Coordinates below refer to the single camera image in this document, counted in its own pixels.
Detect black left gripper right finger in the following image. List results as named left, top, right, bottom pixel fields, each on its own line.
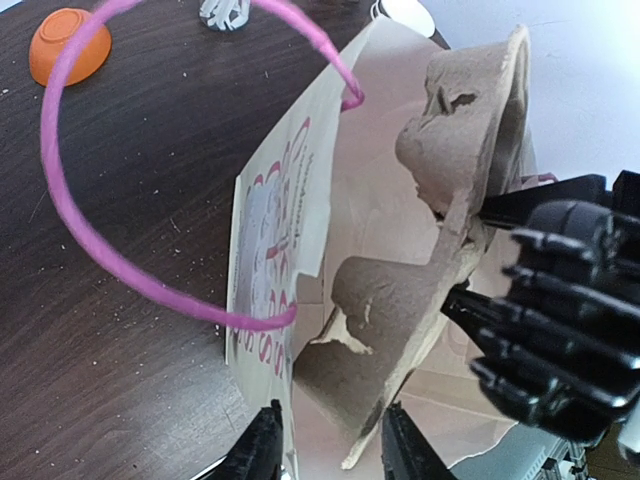
left=381, top=402, right=453, bottom=480

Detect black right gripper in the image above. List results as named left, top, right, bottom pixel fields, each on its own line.
left=440, top=170, right=639, bottom=446

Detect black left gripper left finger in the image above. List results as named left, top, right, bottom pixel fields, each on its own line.
left=197, top=399, right=283, bottom=480

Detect single cardboard cup carrier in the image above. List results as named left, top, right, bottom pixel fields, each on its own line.
left=293, top=20, right=532, bottom=479

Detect paper cakes bag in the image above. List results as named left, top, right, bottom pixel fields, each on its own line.
left=40, top=0, right=556, bottom=480

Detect stack of brown paper cups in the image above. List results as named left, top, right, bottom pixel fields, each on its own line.
left=370, top=0, right=436, bottom=38

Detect white stirrers in holder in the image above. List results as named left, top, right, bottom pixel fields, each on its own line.
left=199, top=0, right=251, bottom=32

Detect orange plastic bowl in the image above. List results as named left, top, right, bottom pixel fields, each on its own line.
left=28, top=7, right=113, bottom=87

